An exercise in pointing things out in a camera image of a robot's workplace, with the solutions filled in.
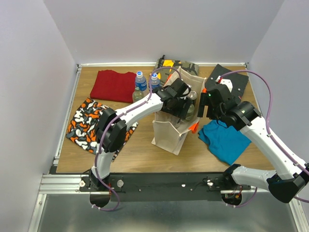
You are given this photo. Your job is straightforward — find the Pocari Sweat bottle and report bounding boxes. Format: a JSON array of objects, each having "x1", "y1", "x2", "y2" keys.
[
  {"x1": 135, "y1": 71, "x2": 147, "y2": 92},
  {"x1": 149, "y1": 73, "x2": 160, "y2": 90}
]

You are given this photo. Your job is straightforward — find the beige canvas tote bag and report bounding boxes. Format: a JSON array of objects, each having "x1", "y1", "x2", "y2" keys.
[{"x1": 152, "y1": 68, "x2": 206, "y2": 155}]

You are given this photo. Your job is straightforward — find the green cap glass bottle front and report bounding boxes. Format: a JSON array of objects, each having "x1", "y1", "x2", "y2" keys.
[{"x1": 132, "y1": 87, "x2": 144, "y2": 103}]

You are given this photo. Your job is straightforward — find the green cap glass bottle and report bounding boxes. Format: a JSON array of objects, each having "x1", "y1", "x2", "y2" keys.
[
  {"x1": 132, "y1": 87, "x2": 144, "y2": 103},
  {"x1": 185, "y1": 104, "x2": 195, "y2": 121}
]

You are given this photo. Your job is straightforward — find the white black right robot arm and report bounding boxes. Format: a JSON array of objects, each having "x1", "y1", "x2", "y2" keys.
[{"x1": 197, "y1": 84, "x2": 309, "y2": 203}]

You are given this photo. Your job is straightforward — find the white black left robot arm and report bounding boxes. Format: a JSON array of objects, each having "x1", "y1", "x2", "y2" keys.
[{"x1": 89, "y1": 78, "x2": 193, "y2": 191}]

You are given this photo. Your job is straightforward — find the green cap glass bottle back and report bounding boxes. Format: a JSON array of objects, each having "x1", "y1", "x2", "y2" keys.
[{"x1": 185, "y1": 104, "x2": 195, "y2": 121}]

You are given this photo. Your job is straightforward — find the dark grey buttoned garment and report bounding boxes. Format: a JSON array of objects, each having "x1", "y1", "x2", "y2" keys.
[{"x1": 205, "y1": 64, "x2": 249, "y2": 99}]

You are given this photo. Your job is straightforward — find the camouflage yellow green shorts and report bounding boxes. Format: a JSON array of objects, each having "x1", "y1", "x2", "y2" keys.
[{"x1": 154, "y1": 55, "x2": 199, "y2": 85}]

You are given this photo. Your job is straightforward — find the teal blue shirt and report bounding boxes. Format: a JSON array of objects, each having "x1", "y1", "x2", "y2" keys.
[{"x1": 198, "y1": 120, "x2": 251, "y2": 165}]

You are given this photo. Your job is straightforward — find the folded red shirt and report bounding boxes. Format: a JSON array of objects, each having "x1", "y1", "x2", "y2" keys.
[{"x1": 90, "y1": 70, "x2": 136, "y2": 103}]

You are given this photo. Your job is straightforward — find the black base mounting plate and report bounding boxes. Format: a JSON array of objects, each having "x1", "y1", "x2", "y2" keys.
[{"x1": 79, "y1": 172, "x2": 252, "y2": 203}]

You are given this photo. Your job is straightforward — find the orange black patterned shorts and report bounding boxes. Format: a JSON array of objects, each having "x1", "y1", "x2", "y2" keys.
[{"x1": 65, "y1": 97, "x2": 139, "y2": 162}]

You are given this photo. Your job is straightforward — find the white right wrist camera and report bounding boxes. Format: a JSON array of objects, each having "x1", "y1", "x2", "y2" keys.
[{"x1": 215, "y1": 76, "x2": 233, "y2": 92}]

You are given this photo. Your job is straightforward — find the aluminium table frame rail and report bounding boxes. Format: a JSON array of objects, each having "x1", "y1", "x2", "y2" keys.
[{"x1": 28, "y1": 63, "x2": 309, "y2": 232}]

